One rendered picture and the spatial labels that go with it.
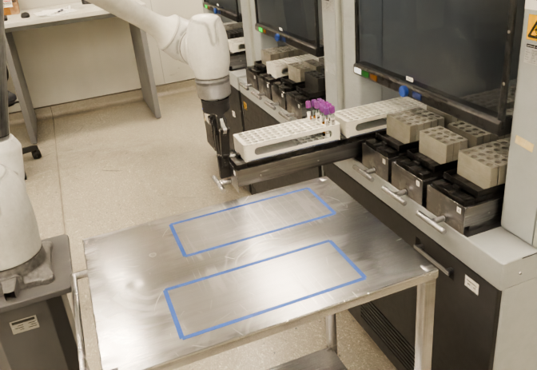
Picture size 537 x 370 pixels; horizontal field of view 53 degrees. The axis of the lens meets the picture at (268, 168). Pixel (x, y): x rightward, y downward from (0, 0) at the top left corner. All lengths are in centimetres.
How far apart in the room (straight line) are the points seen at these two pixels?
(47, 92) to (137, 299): 406
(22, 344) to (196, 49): 82
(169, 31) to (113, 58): 349
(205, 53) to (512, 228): 82
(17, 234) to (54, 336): 28
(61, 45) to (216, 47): 361
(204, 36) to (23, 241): 64
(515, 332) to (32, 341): 113
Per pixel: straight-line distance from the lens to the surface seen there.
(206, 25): 137
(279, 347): 208
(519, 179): 126
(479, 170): 133
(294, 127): 158
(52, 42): 492
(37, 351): 149
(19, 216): 134
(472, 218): 130
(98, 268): 115
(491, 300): 131
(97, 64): 497
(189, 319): 97
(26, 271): 139
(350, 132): 160
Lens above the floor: 143
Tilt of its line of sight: 25 degrees down
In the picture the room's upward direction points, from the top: 5 degrees counter-clockwise
